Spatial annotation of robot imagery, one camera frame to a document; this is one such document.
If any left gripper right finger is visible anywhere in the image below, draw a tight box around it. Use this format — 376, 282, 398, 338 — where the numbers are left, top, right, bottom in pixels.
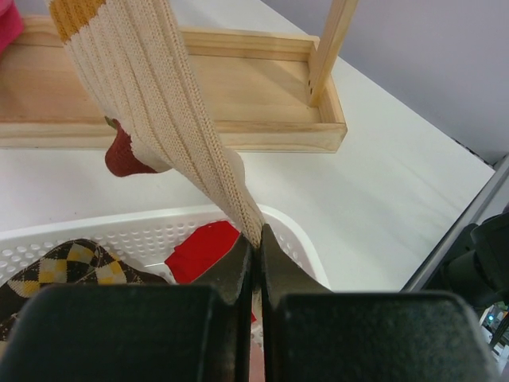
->
260, 225, 497, 381

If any white perforated plastic basket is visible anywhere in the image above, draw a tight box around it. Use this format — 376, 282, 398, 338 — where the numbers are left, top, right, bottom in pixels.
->
0, 203, 333, 355

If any red sock with white print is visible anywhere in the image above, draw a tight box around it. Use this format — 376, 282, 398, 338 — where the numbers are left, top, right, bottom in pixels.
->
165, 220, 240, 284

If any brown argyle sock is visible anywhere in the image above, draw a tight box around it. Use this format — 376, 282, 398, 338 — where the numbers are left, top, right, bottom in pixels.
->
1, 239, 166, 349

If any wooden drying rack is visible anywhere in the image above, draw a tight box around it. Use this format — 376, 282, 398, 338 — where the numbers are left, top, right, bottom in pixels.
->
1, 1, 357, 152

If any pink cloth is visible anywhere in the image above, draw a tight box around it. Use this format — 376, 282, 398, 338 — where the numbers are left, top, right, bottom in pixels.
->
0, 0, 24, 53

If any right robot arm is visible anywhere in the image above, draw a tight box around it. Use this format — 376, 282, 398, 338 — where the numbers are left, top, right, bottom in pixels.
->
441, 212, 508, 311

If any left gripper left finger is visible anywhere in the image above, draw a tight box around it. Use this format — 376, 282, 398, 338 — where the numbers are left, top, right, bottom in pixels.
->
1, 237, 252, 381

